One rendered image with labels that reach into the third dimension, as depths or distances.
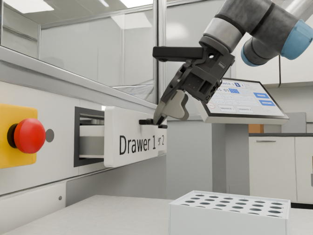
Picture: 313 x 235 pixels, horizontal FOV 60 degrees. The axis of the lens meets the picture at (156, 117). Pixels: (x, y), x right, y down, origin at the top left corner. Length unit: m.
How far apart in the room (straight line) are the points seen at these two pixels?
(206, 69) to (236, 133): 0.92
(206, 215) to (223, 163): 1.15
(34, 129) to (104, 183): 0.34
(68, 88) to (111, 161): 0.15
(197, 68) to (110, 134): 0.22
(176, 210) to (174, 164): 2.02
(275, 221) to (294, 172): 3.26
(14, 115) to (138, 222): 0.20
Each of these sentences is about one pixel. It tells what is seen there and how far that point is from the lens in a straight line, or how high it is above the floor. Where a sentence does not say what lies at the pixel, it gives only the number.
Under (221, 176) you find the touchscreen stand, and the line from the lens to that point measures 1.48.
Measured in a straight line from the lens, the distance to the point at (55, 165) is 0.49.
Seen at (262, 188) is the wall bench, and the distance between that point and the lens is 3.56.
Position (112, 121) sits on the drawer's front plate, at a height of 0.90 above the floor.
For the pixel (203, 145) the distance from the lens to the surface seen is 2.27.
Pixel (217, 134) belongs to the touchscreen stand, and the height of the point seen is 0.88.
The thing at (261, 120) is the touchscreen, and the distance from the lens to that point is 1.47.
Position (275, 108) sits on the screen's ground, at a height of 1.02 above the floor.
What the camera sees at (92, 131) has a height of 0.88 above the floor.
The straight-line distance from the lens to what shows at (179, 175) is 2.34.
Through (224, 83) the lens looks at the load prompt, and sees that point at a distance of 1.53.
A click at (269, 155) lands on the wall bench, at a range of 3.52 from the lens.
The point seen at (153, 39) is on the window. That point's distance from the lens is 1.10.
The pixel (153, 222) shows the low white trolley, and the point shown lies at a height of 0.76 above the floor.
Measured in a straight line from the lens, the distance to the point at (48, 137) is 0.47.
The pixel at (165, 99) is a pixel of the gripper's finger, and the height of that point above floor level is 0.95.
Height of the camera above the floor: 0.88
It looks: 4 degrees up
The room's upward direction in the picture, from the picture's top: straight up
